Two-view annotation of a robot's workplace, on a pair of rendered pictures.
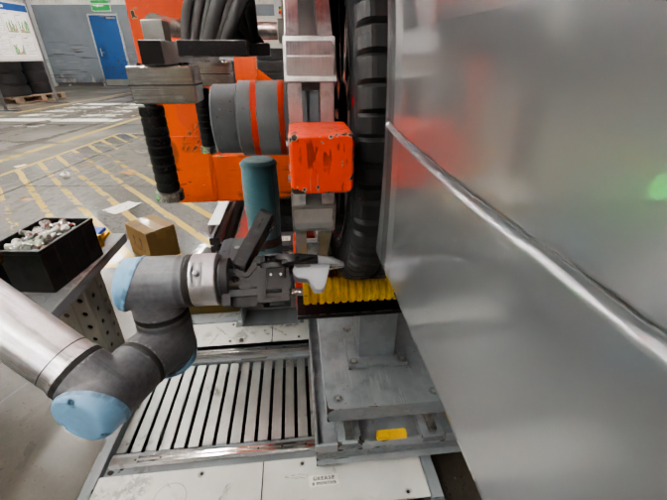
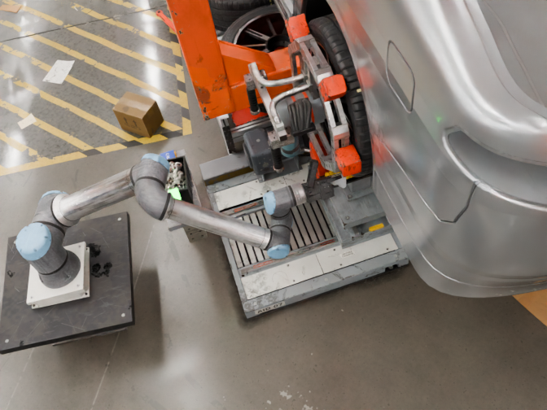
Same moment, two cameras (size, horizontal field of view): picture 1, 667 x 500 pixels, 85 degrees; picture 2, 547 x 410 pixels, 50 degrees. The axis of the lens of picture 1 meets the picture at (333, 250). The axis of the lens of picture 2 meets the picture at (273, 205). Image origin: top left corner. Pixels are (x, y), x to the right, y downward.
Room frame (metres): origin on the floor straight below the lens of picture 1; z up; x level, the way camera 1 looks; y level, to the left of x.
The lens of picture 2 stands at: (-0.90, 0.37, 2.61)
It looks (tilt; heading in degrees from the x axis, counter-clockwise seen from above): 55 degrees down; 358
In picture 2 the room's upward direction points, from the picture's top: 12 degrees counter-clockwise
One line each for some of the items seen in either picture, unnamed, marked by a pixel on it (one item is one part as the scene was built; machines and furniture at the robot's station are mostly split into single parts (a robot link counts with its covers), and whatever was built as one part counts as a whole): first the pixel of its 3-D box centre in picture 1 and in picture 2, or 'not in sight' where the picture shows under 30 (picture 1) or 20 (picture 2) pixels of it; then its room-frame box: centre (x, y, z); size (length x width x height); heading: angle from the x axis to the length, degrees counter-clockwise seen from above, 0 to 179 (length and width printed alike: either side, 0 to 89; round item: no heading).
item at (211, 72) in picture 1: (211, 72); (255, 79); (0.92, 0.28, 0.93); 0.09 x 0.05 x 0.05; 96
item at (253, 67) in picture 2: not in sight; (277, 65); (0.86, 0.19, 1.03); 0.19 x 0.18 x 0.11; 96
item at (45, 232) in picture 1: (48, 250); (173, 181); (0.83, 0.74, 0.51); 0.20 x 0.14 x 0.13; 178
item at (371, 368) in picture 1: (374, 319); (357, 172); (0.79, -0.11, 0.32); 0.40 x 0.30 x 0.28; 6
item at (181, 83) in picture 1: (167, 82); (281, 137); (0.58, 0.24, 0.93); 0.09 x 0.05 x 0.05; 96
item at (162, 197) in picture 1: (161, 152); (276, 156); (0.58, 0.27, 0.83); 0.04 x 0.04 x 0.16
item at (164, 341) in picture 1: (164, 339); (281, 218); (0.50, 0.31, 0.51); 0.12 x 0.09 x 0.12; 165
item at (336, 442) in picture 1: (371, 369); (357, 194); (0.79, -0.11, 0.13); 0.50 x 0.36 x 0.10; 6
